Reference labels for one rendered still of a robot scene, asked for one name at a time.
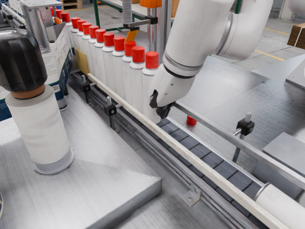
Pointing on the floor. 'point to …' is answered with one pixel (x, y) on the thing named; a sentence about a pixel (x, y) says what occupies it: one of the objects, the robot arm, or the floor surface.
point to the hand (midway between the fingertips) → (163, 110)
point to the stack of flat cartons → (297, 36)
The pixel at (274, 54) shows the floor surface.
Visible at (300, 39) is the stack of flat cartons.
